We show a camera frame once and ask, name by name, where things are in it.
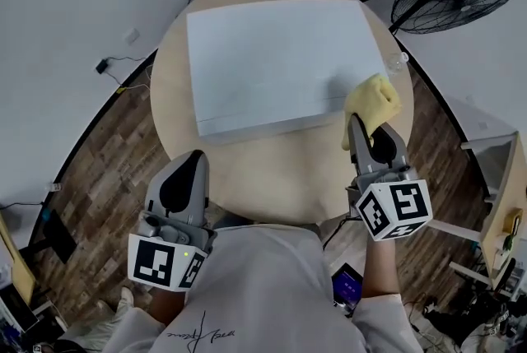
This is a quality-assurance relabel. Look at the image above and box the person's white shirt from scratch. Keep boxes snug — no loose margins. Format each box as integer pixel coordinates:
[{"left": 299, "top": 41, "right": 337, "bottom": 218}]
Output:
[{"left": 105, "top": 222, "right": 425, "bottom": 353}]

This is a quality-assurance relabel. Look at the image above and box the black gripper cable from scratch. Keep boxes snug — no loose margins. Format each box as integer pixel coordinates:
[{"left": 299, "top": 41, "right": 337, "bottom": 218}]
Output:
[{"left": 320, "top": 214, "right": 356, "bottom": 250}]

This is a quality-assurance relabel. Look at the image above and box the clear water bottle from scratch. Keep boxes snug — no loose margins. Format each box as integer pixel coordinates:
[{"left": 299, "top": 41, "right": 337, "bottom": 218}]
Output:
[{"left": 383, "top": 51, "right": 410, "bottom": 76}]

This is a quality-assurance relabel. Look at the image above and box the small yellow box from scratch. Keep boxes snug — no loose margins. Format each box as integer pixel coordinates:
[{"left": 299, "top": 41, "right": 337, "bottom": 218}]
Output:
[{"left": 502, "top": 207, "right": 524, "bottom": 239}]

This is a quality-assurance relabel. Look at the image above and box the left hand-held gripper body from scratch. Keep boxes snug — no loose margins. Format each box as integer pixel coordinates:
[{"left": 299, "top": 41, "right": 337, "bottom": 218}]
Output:
[{"left": 126, "top": 210, "right": 218, "bottom": 294}]

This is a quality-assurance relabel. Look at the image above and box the person's left forearm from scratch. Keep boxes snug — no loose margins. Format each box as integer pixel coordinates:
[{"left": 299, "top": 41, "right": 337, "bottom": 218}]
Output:
[{"left": 147, "top": 286, "right": 194, "bottom": 327}]

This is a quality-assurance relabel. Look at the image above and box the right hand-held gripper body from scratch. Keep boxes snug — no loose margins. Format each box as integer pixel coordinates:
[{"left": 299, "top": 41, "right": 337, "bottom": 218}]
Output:
[{"left": 344, "top": 165, "right": 433, "bottom": 242}]

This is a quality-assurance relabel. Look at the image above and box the yellow cloth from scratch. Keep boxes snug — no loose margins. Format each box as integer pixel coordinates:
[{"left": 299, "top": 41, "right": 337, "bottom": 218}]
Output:
[{"left": 340, "top": 73, "right": 403, "bottom": 151}]

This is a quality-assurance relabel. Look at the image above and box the large white board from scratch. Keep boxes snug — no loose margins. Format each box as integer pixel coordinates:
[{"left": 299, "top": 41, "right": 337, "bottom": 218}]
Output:
[{"left": 185, "top": 0, "right": 390, "bottom": 146}]

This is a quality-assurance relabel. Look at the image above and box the wooden desk white frame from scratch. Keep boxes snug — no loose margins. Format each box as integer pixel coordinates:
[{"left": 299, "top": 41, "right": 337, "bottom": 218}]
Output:
[{"left": 448, "top": 130, "right": 527, "bottom": 293}]

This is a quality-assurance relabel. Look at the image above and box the black monitor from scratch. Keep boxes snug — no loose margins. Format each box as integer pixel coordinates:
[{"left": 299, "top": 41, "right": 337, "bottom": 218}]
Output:
[{"left": 18, "top": 207, "right": 78, "bottom": 265}]

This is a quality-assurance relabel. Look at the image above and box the person's leg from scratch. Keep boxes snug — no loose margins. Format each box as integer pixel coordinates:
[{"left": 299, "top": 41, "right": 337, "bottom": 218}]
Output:
[{"left": 95, "top": 286, "right": 136, "bottom": 319}]

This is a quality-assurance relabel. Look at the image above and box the person's right forearm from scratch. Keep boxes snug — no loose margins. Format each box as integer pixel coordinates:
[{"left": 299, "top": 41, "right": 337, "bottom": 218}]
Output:
[{"left": 361, "top": 236, "right": 403, "bottom": 300}]

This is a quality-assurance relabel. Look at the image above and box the black power adapter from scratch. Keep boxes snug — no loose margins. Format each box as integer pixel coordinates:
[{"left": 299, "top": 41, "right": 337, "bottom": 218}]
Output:
[{"left": 95, "top": 56, "right": 148, "bottom": 76}]

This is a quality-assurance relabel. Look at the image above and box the small black screen device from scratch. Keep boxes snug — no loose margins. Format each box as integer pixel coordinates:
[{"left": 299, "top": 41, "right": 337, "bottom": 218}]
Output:
[{"left": 331, "top": 262, "right": 366, "bottom": 318}]

